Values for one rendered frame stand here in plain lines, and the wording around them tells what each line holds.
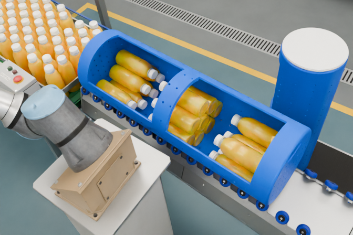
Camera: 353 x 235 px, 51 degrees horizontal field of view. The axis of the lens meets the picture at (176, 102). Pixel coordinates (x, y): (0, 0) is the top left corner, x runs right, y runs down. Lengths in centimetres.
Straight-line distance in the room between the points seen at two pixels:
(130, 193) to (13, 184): 169
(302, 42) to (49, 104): 115
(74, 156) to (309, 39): 115
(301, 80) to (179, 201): 114
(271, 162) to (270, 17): 257
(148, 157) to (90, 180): 27
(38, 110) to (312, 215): 94
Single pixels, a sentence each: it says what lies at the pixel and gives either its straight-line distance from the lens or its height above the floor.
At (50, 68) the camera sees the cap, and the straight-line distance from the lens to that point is 167.
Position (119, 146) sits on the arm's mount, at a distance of 104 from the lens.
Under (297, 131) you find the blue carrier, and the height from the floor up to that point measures 123.
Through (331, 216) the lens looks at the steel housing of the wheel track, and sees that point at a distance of 141.
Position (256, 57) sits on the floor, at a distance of 317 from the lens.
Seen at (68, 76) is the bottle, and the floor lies 100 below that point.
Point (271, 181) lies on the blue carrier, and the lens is 114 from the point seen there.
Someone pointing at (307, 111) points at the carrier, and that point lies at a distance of 184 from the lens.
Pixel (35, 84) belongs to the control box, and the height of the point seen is 107.
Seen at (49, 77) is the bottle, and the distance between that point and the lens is 169.
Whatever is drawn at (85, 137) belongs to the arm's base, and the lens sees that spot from 105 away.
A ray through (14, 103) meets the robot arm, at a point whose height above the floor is 139.
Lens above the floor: 217
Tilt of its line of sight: 50 degrees down
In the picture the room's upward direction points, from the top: 7 degrees counter-clockwise
